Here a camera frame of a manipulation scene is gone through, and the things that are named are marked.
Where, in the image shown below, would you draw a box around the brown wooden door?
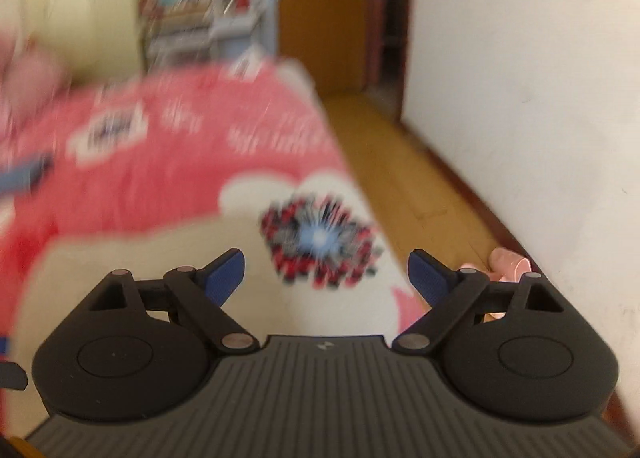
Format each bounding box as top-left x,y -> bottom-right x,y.
279,0 -> 378,98

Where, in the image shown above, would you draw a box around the pink slipper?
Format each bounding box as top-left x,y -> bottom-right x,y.
456,246 -> 533,324

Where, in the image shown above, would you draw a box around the pink floral quilt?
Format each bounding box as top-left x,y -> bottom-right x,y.
1,32 -> 70,140

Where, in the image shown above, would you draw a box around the red floral bed blanket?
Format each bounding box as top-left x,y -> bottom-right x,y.
0,57 -> 432,439

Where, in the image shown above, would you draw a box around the blue denim jeans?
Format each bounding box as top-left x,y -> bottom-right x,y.
0,154 -> 54,197

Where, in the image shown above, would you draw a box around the white cluttered desk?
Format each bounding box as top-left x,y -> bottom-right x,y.
139,0 -> 272,73

